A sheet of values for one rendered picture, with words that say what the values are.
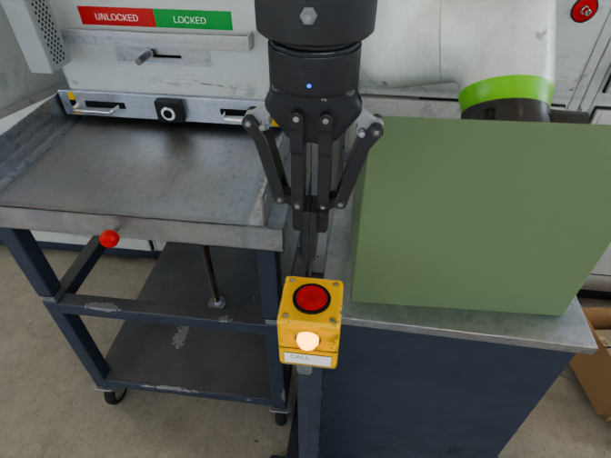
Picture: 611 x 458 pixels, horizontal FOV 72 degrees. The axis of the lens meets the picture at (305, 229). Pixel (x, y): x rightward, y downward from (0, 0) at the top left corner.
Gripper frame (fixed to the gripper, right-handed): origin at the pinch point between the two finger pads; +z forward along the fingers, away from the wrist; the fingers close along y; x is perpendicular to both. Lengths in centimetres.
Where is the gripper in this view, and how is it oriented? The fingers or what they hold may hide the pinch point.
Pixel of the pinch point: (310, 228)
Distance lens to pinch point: 46.7
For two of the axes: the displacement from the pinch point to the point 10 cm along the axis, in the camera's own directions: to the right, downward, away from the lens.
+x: -1.2, 6.5, -7.5
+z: -0.1, 7.5, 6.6
